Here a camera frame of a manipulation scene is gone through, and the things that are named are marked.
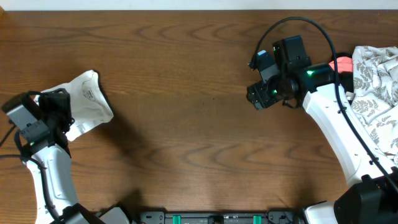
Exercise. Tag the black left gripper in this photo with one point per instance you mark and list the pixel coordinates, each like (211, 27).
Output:
(47, 99)

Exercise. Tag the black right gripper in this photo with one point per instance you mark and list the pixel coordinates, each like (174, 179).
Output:
(260, 98)

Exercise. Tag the white t-shirt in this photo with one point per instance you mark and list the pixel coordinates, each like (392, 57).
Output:
(88, 104)

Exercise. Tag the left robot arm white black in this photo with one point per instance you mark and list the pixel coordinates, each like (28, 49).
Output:
(42, 141)

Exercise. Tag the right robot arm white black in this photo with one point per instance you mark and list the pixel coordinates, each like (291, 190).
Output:
(370, 175)

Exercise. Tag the black garment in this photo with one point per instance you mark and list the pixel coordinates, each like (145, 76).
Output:
(346, 79)

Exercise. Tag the red garment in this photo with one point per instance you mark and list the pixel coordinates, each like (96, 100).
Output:
(345, 64)

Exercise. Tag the white leaf-patterned garment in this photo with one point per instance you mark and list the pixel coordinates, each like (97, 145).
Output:
(375, 95)

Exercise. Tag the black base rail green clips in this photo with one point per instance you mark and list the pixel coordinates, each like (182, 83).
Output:
(277, 216)

